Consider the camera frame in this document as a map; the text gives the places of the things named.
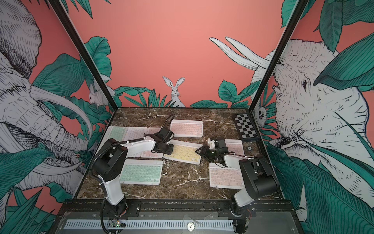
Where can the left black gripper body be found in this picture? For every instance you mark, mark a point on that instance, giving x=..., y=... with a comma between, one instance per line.
x=168, y=149

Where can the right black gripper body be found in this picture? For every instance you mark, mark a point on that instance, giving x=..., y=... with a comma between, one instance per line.
x=211, y=155

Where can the yellow keyboard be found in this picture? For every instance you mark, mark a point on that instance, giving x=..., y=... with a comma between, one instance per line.
x=184, y=152

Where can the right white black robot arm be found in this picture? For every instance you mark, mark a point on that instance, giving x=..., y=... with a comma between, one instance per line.
x=258, y=176

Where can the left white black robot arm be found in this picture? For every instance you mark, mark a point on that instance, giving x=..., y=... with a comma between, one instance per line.
x=108, y=163

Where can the left white keyboard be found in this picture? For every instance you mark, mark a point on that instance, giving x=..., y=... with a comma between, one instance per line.
x=135, y=133

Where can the near green keyboard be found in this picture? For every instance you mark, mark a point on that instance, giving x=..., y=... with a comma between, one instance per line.
x=141, y=172

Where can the green keyboard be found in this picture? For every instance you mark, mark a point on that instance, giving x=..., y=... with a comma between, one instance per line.
x=141, y=172
x=117, y=133

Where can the black white checkerboard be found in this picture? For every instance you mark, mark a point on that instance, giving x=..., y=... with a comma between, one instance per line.
x=247, y=132

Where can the far left green keyboard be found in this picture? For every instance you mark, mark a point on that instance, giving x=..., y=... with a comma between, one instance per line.
x=117, y=133

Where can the round silver lock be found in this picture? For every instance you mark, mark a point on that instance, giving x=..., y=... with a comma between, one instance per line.
x=190, y=226

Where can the small electronics board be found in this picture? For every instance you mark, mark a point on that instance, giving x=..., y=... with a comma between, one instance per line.
x=117, y=224

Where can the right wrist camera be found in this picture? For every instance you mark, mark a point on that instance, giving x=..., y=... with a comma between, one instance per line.
x=216, y=143

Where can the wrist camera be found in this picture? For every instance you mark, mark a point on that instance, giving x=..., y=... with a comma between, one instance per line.
x=216, y=143
x=165, y=134

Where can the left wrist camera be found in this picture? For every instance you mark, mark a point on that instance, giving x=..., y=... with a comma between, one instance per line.
x=165, y=134

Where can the black front mounting rail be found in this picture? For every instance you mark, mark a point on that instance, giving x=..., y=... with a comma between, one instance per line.
x=223, y=207

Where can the white slotted cable duct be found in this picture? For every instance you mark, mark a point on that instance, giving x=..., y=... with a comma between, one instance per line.
x=147, y=224

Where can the right black frame post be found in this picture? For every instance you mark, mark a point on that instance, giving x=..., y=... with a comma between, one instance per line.
x=291, y=25

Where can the black frame post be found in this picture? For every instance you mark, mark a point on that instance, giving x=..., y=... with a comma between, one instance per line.
x=291, y=25
x=63, y=17

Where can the left black frame post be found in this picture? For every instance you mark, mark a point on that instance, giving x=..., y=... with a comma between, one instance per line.
x=63, y=17

